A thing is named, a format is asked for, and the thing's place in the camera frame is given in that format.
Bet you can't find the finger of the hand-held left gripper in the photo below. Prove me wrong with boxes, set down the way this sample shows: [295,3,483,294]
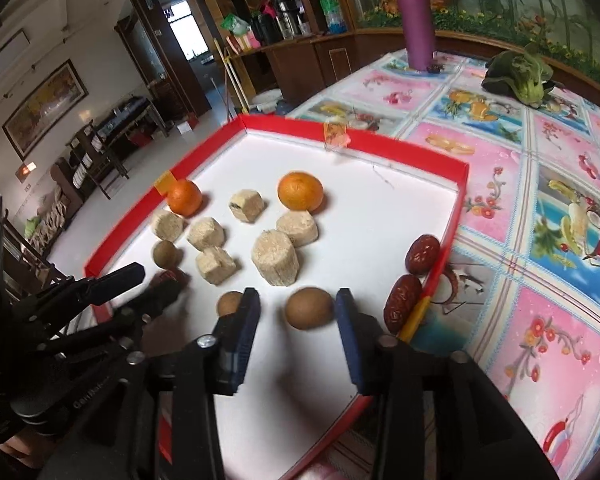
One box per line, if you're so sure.
[15,262,147,333]
[40,280,188,356]

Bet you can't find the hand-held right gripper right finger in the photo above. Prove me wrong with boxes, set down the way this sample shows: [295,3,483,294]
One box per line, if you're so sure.
[336,288,561,480]

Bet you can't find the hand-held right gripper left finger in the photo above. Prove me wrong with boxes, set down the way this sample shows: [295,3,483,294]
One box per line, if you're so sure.
[40,287,261,480]

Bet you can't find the red date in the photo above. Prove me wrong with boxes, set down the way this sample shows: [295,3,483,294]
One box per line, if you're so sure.
[159,268,190,287]
[405,234,441,276]
[383,274,425,335]

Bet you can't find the brown kiwi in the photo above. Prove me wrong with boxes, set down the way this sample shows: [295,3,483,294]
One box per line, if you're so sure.
[285,287,336,331]
[152,240,182,270]
[217,291,245,318]

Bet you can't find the square beige puffed rice block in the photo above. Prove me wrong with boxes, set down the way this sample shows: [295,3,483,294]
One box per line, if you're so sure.
[196,246,237,286]

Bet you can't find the large beige puffed rice cylinder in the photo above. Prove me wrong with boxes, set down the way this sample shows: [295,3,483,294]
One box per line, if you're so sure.
[251,229,300,287]

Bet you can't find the small beige puffed rice block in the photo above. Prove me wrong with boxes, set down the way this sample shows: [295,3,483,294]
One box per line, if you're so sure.
[276,211,319,248]
[187,217,226,251]
[151,211,186,241]

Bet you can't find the red tray with white base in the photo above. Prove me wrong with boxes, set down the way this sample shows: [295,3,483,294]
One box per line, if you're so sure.
[83,114,470,480]

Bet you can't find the beige block with dark filling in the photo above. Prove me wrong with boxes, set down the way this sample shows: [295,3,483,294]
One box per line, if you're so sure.
[229,188,265,224]

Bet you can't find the orange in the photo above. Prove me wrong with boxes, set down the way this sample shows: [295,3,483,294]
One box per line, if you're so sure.
[277,171,325,212]
[167,180,203,217]

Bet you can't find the dark wooden rack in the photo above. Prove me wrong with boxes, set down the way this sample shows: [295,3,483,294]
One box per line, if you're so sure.
[66,119,131,201]

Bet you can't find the framed landscape painting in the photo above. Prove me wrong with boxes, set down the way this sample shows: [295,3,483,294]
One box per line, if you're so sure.
[2,59,89,161]

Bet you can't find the fruit print tablecloth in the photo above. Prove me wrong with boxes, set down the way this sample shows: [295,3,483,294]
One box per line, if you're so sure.
[285,49,600,480]

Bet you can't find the wooden shelf cabinet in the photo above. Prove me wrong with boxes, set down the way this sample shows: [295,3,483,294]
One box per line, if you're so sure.
[170,0,357,111]

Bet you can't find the green and white bag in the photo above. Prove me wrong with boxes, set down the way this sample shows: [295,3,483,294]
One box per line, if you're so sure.
[221,12,251,37]

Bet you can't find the steel thermos flask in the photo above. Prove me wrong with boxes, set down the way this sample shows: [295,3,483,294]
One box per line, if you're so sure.
[274,0,304,38]

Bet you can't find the green bok choy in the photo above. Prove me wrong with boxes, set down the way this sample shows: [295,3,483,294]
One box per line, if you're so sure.
[481,42,563,108]

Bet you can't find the purple water bottle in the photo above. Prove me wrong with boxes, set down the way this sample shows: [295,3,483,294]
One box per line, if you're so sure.
[386,0,437,72]

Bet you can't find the clear bottle with green label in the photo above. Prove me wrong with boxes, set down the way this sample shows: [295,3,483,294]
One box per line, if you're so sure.
[320,0,347,35]

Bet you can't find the flower and bamboo wall mural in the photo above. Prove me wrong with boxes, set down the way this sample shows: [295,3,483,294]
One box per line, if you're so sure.
[340,0,600,83]

